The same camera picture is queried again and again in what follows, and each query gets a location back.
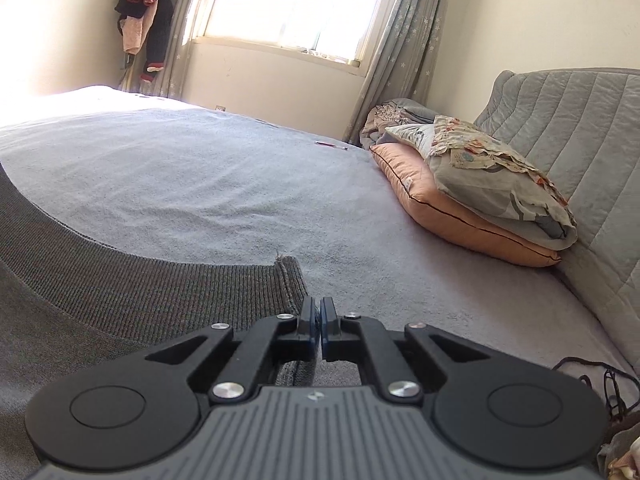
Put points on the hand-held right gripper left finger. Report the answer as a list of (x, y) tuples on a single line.
[(307, 330)]

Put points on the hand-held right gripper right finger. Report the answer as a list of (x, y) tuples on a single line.
[(330, 330)]

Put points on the grey knit sweater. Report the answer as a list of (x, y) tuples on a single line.
[(100, 300)]

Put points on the hanging clothes by window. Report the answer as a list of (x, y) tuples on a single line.
[(160, 25)]

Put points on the orange pillow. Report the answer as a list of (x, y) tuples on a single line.
[(450, 225)]

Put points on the grey bed blanket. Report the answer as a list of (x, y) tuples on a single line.
[(225, 185)]

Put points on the small red object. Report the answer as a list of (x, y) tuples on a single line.
[(332, 146)]

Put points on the grey floral pillow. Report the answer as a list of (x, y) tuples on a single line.
[(490, 185)]

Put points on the crumpled bedding pile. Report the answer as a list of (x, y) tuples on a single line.
[(395, 115)]

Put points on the grey star curtain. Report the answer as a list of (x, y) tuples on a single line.
[(185, 25), (405, 35)]

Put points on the grey quilted headboard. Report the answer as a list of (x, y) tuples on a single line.
[(590, 150)]

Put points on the window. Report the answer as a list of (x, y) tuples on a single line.
[(290, 5)]

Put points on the pink hanging garment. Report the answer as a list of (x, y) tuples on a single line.
[(137, 30)]

